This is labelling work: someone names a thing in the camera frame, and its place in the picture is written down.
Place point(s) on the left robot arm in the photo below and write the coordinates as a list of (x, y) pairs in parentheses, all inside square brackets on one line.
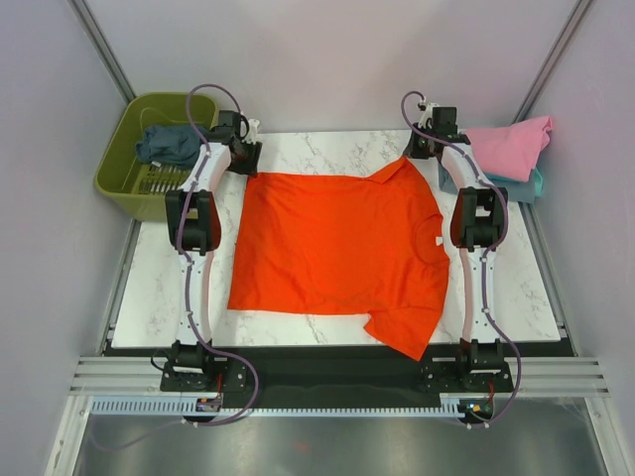
[(195, 232)]

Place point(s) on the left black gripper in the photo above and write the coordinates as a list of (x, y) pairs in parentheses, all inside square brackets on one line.
[(251, 168)]

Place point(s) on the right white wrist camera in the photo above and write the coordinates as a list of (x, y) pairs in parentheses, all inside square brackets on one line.
[(427, 109)]

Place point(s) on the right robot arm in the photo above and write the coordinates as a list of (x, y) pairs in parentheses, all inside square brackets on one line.
[(478, 225)]

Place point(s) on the teal folded t shirt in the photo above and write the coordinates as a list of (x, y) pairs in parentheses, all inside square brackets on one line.
[(521, 191)]

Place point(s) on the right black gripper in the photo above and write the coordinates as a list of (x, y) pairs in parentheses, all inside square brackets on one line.
[(411, 151)]

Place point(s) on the orange t shirt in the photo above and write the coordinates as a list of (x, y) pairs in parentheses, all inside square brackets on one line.
[(339, 245)]

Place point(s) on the dark blue crumpled t shirt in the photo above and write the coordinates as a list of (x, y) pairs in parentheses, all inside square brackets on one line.
[(173, 145)]

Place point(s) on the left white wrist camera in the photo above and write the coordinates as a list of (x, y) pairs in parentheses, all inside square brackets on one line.
[(252, 132)]

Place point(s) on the pink folded t shirt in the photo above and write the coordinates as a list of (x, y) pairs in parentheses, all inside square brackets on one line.
[(511, 152)]

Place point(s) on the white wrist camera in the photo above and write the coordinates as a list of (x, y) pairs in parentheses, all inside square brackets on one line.
[(252, 132), (427, 109)]

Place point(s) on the light blue cable duct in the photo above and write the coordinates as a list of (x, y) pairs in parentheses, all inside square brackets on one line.
[(288, 403)]

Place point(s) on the aluminium rail frame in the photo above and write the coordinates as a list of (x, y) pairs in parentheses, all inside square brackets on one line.
[(536, 374)]

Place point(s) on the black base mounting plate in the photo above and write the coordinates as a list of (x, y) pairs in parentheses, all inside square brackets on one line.
[(251, 371)]

